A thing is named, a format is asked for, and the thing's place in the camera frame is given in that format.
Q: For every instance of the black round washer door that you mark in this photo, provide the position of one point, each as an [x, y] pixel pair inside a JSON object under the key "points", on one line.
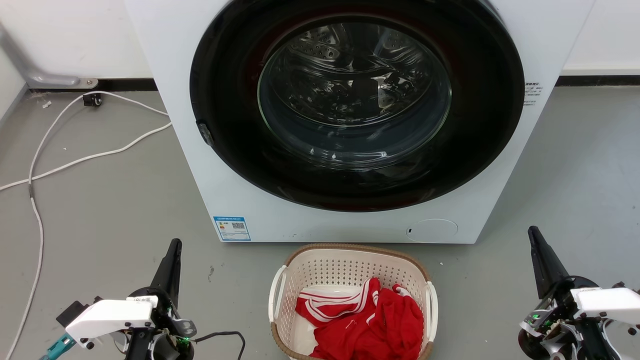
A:
{"points": [[480, 125]]}

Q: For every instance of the small black floor clip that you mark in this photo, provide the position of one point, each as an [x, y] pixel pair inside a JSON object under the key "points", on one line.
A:
{"points": [[92, 100]]}

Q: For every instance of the round white filter cover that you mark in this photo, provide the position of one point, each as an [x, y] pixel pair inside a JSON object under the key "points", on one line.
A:
{"points": [[432, 230]]}

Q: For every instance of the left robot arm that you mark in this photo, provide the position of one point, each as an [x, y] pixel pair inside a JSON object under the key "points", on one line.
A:
{"points": [[150, 352]]}

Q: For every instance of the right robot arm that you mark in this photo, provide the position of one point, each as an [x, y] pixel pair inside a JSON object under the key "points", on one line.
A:
{"points": [[600, 345]]}

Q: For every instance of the grey drain pipe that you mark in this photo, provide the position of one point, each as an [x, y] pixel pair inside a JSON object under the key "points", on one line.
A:
{"points": [[30, 70]]}

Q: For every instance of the white front-load washing machine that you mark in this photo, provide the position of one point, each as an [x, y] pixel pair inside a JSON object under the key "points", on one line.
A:
{"points": [[540, 40]]}

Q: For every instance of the blue energy label sticker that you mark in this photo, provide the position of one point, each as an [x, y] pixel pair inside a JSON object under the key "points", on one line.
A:
{"points": [[231, 228]]}

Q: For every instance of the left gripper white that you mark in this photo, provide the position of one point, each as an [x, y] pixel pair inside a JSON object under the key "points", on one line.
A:
{"points": [[110, 316]]}

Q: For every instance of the red garment with white stripes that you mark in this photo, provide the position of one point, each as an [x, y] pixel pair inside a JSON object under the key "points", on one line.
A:
{"points": [[385, 325]]}

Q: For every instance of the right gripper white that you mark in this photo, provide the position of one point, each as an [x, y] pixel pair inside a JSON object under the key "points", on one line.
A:
{"points": [[600, 302]]}

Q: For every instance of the cream plastic laundry basket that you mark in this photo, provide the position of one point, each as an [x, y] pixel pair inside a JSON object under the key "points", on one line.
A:
{"points": [[345, 267]]}

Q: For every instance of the small text warning sticker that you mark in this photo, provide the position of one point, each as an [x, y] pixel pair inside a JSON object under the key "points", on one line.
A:
{"points": [[531, 94]]}

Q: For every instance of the teal robot connector part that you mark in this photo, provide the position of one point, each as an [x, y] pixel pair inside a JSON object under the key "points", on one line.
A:
{"points": [[56, 347]]}

